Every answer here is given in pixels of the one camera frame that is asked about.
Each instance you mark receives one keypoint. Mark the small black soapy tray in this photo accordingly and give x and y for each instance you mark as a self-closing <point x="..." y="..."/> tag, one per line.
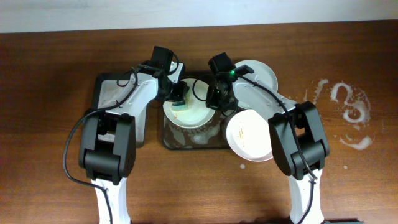
<point x="106" y="90"/>

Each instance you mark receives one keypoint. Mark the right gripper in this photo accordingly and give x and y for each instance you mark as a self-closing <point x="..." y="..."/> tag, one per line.
<point x="220" y="101"/>

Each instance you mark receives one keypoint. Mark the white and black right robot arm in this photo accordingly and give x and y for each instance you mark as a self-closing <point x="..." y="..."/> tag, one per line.
<point x="298" y="141"/>

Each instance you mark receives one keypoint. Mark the green and yellow sponge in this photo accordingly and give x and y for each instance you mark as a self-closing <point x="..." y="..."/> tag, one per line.
<point x="181" y="105"/>

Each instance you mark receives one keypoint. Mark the cream white plate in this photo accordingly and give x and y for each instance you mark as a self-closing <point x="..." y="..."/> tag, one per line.
<point x="192" y="114"/>

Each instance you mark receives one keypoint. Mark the pale grey plate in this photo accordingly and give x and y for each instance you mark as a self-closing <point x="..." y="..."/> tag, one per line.
<point x="249" y="74"/>

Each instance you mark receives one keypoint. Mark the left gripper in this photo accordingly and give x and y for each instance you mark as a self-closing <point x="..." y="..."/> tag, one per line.
<point x="178" y="94"/>

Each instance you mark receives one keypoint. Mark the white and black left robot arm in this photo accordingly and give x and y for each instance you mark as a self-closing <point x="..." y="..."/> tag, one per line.
<point x="114" y="128"/>

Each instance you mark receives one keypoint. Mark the large black soapy tray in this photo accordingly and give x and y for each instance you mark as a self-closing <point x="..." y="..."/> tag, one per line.
<point x="211" y="135"/>

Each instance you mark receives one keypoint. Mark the pale pink plate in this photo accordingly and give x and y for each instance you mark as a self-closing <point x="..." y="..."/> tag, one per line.
<point x="247" y="134"/>

